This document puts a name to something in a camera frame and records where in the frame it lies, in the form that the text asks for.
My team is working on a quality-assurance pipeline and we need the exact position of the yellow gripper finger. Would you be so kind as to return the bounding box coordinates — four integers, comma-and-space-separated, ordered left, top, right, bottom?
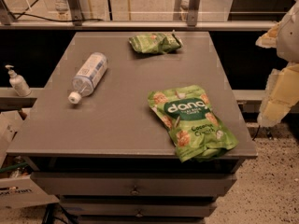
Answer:
257, 63, 299, 127
255, 22, 280, 49

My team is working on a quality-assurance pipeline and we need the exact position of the blue labelled plastic bottle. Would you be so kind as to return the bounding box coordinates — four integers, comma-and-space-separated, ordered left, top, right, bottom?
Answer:
68, 52, 107, 104

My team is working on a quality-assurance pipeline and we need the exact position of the white pump dispenser bottle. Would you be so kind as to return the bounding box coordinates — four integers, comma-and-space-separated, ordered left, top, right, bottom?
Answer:
6, 64, 31, 97

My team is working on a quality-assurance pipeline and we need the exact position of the large green Dang snack bag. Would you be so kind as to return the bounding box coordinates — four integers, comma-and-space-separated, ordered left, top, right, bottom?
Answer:
148, 85, 238, 162

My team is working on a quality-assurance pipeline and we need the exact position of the small green snack bag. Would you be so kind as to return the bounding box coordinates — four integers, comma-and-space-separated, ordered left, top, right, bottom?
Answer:
129, 33, 182, 54

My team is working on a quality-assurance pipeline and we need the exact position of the grey drawer cabinet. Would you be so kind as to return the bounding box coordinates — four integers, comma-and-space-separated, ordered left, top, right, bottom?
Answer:
8, 32, 257, 224

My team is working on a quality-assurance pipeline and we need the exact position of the white cardboard box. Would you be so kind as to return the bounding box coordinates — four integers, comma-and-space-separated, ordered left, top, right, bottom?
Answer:
0, 108, 58, 209

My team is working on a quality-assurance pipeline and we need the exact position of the grey metal railing frame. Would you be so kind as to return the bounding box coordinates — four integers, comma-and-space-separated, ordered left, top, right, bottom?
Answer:
0, 0, 299, 32

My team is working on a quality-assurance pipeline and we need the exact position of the black cable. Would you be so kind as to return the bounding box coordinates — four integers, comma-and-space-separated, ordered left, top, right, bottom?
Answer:
8, 0, 105, 23

